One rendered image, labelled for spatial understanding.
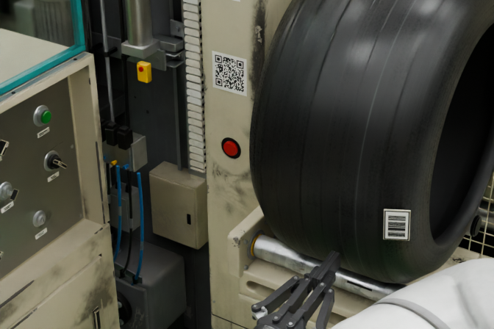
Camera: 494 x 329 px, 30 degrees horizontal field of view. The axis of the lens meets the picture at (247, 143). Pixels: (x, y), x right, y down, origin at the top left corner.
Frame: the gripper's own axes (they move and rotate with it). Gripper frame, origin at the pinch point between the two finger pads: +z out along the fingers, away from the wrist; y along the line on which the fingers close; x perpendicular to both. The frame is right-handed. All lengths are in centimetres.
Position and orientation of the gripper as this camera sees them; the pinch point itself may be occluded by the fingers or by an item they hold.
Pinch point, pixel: (326, 271)
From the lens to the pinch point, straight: 151.0
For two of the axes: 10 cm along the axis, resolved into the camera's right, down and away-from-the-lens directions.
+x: 0.8, 8.0, 6.0
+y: -8.5, -2.6, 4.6
